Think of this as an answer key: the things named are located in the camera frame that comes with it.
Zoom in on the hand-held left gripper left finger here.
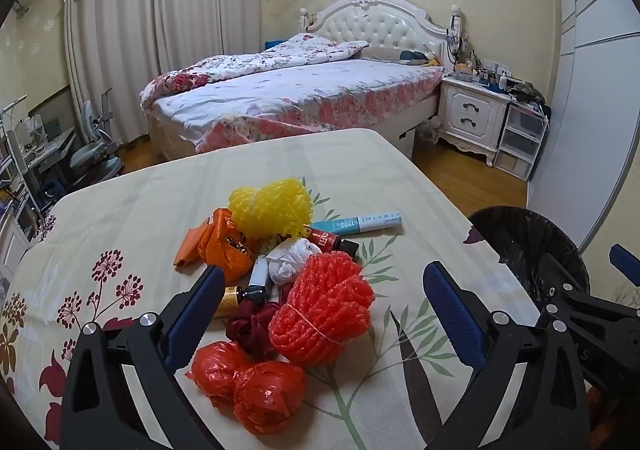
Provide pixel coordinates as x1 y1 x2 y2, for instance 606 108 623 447
60 265 227 450

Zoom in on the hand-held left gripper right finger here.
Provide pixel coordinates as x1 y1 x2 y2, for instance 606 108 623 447
422 261 591 450

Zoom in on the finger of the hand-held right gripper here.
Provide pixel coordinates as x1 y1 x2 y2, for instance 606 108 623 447
609 244 640 288
540 255 593 312

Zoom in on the dark red ribbon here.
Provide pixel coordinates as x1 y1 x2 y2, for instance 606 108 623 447
225 283 296 363

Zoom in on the red plastic bag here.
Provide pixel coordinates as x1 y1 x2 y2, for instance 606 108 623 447
191 341 256 408
233 361 307 436

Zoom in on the black trash bin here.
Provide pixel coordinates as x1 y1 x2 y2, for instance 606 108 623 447
467 205 591 313

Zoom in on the orange paper piece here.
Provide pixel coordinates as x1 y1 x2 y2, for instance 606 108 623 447
173 225 207 271

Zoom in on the orange plastic bag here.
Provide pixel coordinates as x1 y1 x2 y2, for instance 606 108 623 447
197 209 256 283

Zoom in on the small white tube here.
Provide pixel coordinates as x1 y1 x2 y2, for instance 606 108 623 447
239 257 275 305

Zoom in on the white plastic bag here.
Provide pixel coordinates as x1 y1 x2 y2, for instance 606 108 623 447
266 237 323 287

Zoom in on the red foam net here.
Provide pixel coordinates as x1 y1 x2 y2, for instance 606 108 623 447
268 251 376 365

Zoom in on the teal white tube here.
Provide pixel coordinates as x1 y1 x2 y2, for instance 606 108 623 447
310 211 404 237

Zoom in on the yellow foam net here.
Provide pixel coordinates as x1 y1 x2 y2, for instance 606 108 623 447
228 177 315 242

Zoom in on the red bottle with black cap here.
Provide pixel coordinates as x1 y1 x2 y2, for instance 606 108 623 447
302 226 361 258

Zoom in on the person's right forearm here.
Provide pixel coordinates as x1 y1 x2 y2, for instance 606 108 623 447
586 375 621 406

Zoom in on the clear plastic drawer unit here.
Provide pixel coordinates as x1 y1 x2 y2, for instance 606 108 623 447
492 100 548 181

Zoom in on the white under-bed box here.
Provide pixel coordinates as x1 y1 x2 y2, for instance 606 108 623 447
385 127 416 158

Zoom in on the white sliding wardrobe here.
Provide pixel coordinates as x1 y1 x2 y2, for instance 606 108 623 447
525 0 640 251

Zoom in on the grey-blue desk chair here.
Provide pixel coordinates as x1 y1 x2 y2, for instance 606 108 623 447
67 88 123 181

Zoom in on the white nightstand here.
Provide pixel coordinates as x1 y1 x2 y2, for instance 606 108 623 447
437 75 513 166

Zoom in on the clutter of small bottles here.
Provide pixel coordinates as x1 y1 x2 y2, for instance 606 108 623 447
447 48 546 104

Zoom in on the cluttered study desk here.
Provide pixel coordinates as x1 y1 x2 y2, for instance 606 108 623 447
0 95 76 211

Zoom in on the floral bed sheet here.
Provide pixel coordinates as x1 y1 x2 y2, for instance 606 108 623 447
150 58 446 153

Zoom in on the floral quilt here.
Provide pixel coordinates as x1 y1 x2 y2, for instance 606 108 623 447
140 33 371 108

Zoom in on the beige pillow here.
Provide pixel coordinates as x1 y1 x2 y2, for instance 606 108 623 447
360 46 431 64

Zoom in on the beige pleated curtain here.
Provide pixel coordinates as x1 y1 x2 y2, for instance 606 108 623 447
152 0 263 81
62 0 163 151

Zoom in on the white tufted bed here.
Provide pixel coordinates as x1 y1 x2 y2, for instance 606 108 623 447
139 0 463 161

